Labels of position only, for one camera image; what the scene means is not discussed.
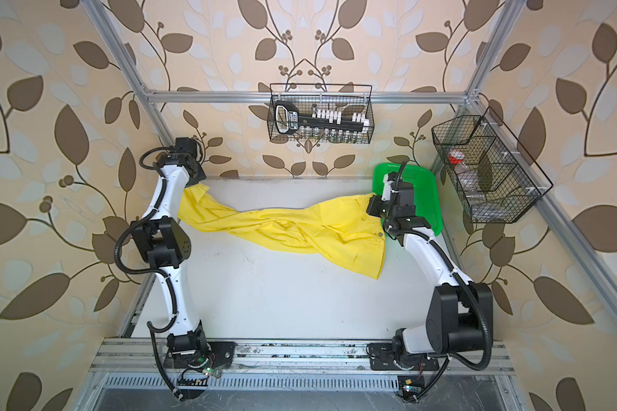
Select yellow trousers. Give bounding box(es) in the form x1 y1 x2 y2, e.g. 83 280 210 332
179 183 386 280

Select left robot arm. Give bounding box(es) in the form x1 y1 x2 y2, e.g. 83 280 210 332
114 137 212 368

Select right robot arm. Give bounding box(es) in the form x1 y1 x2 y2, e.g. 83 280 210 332
367 167 494 372

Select green plastic basket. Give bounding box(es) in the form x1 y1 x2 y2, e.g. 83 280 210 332
372 163 443 236

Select red capped bottle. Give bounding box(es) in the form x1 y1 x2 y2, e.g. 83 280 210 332
448 149 470 175

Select black tool with white pegs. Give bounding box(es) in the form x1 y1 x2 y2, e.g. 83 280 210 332
267 100 374 135

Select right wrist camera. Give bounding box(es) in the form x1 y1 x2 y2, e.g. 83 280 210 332
382 172 397 202

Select black wire basket right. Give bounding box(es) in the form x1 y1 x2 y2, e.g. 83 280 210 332
431 108 553 224

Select black wire basket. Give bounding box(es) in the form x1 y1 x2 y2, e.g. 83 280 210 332
267 82 375 145
431 108 553 224

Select black wire basket centre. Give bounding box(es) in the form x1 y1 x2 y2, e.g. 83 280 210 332
267 82 375 145

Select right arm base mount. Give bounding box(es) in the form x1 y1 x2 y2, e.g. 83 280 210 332
366 342 440 373

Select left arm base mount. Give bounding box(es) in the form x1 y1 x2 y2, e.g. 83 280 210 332
163 340 237 369

